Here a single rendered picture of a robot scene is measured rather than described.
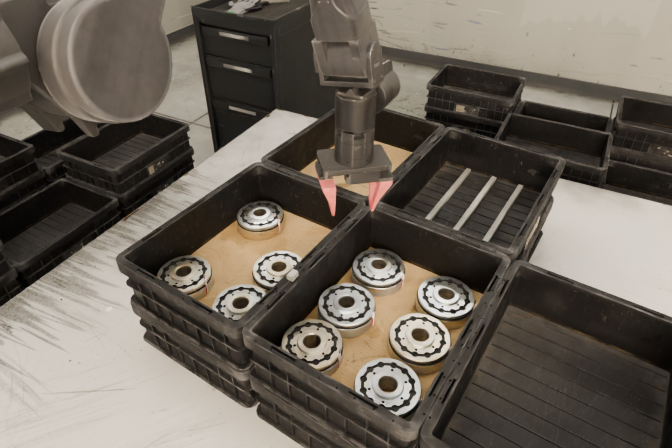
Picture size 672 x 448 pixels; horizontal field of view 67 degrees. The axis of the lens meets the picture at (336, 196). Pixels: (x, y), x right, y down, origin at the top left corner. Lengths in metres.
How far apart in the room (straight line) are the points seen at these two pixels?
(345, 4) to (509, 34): 3.47
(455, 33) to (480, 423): 3.55
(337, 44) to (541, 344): 0.62
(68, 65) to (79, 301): 0.99
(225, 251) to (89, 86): 0.80
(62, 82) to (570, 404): 0.82
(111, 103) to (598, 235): 1.30
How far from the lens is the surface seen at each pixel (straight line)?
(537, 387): 0.93
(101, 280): 1.32
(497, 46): 4.12
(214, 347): 0.93
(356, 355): 0.91
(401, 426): 0.72
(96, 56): 0.34
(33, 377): 1.19
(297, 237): 1.12
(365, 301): 0.95
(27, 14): 0.35
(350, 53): 0.67
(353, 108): 0.69
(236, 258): 1.09
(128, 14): 0.36
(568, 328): 1.03
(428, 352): 0.88
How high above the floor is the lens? 1.55
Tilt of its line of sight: 36 degrees down
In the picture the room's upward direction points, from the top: straight up
